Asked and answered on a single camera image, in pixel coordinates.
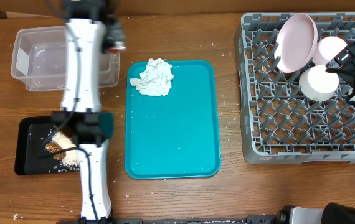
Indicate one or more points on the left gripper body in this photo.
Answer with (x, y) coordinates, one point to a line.
(115, 33)

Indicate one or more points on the pink plastic bowl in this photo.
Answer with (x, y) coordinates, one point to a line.
(327, 48)

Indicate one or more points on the pale green bowl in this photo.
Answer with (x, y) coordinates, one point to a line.
(317, 84)

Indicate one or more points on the white tissue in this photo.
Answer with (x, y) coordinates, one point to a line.
(155, 80)

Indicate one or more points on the large white plate with rice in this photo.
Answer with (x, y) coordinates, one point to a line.
(296, 41)

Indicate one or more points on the brown food scrap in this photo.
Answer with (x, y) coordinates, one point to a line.
(55, 148)

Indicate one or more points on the red snack wrapper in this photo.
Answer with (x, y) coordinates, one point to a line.
(116, 49)

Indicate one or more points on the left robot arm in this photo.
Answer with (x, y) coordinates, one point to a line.
(80, 112)

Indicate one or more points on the grey dishwasher rack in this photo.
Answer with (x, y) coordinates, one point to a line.
(280, 125)

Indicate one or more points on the clear plastic bin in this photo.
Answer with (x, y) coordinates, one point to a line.
(39, 58)

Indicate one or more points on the teal plastic serving tray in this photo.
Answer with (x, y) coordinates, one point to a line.
(177, 135)

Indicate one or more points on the black tray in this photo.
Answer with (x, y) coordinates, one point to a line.
(33, 131)

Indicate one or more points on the pile of white rice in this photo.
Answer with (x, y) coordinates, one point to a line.
(71, 161)

